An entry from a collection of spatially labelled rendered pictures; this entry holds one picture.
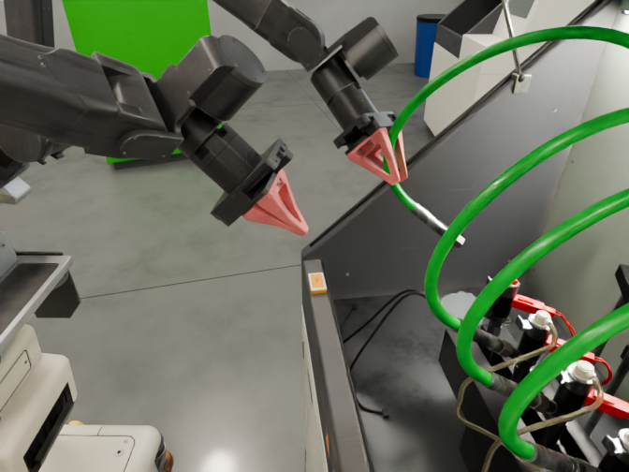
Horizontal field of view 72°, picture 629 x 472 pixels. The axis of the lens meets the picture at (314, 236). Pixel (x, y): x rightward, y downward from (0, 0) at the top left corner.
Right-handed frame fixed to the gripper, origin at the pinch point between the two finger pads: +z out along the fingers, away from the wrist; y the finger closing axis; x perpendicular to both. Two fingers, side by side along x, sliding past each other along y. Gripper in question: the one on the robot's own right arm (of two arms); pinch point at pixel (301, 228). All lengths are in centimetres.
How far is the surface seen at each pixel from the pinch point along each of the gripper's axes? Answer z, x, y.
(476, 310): 12.3, -12.5, 13.3
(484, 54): 2.0, 15.1, 26.6
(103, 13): -122, 266, -134
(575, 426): 41.1, -6.5, 9.6
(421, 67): 127, 618, -26
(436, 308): 15.9, -5.0, 7.2
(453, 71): 1.3, 15.5, 22.7
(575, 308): 59, 29, 13
